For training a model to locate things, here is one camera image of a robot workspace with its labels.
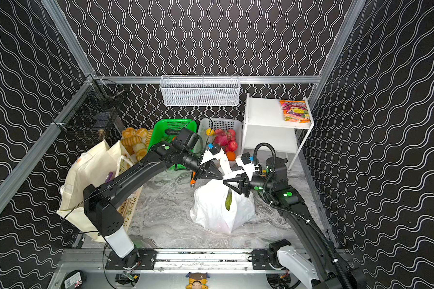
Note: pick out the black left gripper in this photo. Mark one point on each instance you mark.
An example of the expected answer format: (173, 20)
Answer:
(203, 170)

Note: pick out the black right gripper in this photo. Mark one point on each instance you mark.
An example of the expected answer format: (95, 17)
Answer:
(243, 184)

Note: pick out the green cabbage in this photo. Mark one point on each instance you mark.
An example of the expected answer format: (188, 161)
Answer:
(228, 200)

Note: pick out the white plastic grocery bag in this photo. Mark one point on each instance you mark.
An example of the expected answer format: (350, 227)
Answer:
(209, 209)

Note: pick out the green plastic basket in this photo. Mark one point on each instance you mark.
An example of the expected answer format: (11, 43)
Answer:
(162, 133)

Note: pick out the purple Fox's candy bag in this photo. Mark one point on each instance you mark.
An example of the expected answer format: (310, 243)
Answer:
(109, 177)

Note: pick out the cream floral tote bag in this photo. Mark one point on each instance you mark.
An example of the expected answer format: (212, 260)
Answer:
(91, 168)

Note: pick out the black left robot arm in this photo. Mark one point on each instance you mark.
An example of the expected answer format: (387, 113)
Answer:
(101, 203)

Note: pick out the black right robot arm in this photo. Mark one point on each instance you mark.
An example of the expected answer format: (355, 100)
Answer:
(266, 174)

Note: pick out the orange fruit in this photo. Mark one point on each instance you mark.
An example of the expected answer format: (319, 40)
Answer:
(231, 156)

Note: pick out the red apple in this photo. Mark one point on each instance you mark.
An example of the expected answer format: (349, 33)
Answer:
(232, 146)

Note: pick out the pink dragon fruit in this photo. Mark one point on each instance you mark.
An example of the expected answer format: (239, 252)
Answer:
(223, 137)

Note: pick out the yellow lemon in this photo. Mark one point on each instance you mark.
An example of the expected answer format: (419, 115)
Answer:
(210, 132)

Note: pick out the white plastic basket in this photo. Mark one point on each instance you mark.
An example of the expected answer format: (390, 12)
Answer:
(215, 123)

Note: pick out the dark green cucumber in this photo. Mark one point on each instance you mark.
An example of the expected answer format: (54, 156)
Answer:
(171, 132)

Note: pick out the white two-tier shelf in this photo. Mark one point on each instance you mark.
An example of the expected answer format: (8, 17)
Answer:
(264, 122)

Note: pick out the braided bread middle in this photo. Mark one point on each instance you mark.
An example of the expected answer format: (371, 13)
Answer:
(136, 142)

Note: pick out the orange candy bag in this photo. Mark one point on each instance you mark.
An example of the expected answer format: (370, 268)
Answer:
(295, 111)

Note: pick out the small toy figure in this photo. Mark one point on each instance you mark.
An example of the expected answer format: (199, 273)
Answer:
(197, 280)

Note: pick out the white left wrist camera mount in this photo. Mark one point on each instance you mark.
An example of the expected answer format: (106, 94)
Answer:
(212, 152)

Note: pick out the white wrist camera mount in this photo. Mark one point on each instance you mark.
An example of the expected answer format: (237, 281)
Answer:
(246, 161)
(212, 152)

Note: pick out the orange handled tool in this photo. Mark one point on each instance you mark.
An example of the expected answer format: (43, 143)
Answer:
(192, 180)

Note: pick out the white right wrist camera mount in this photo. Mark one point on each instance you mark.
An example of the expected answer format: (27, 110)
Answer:
(246, 161)

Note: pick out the white wire wall basket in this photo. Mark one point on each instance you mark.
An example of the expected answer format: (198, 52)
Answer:
(200, 90)

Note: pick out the black wire rack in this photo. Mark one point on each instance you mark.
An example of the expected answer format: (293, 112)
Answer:
(96, 115)

